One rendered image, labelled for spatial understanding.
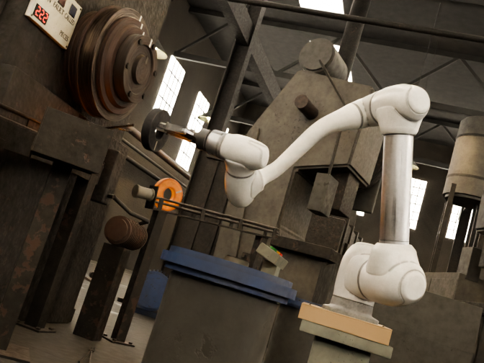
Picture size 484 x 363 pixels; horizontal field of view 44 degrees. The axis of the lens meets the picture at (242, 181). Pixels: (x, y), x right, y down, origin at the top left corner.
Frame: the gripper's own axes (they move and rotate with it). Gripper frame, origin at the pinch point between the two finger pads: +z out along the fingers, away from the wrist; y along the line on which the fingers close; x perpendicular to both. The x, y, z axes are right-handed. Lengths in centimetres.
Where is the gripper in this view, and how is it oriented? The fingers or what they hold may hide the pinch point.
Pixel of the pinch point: (158, 125)
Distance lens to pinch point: 214.8
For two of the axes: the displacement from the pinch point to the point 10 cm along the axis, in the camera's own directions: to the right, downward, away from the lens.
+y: 2.2, 2.4, 9.5
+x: 3.4, -9.3, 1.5
